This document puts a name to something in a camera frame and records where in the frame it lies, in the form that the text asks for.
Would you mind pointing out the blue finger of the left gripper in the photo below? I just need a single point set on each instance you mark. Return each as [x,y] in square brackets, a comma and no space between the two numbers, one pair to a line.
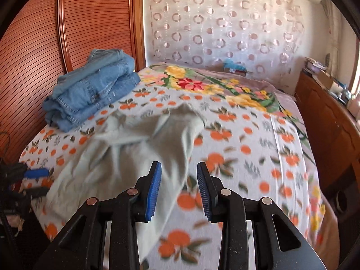
[36,173]

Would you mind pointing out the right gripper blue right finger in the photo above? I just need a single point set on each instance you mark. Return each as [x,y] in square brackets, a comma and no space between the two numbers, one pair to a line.
[210,188]

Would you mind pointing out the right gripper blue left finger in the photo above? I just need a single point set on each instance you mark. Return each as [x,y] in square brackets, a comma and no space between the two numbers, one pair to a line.
[148,188]

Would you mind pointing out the grey-green pants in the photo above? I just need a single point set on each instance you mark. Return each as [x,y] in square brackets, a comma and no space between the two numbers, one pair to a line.
[119,154]

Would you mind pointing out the orange print bed sheet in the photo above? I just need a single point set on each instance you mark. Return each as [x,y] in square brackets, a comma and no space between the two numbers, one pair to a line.
[225,160]

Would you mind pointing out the floral pink blanket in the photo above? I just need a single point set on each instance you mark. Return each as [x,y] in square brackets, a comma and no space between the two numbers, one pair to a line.
[253,89]

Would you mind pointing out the folded blue denim jeans stack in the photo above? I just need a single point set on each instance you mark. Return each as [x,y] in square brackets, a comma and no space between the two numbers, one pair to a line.
[107,76]

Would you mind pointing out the box with blue cloth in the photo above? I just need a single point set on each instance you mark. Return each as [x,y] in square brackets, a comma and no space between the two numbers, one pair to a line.
[234,68]

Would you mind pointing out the brown wooden sideboard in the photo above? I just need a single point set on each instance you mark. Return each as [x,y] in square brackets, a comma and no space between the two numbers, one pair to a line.
[334,140]

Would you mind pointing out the brown slatted wardrobe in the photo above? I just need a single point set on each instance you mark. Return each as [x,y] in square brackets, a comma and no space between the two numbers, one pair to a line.
[43,39]

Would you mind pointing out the circle pattern sheer curtain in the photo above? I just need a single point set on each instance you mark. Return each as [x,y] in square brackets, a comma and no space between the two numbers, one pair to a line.
[261,35]

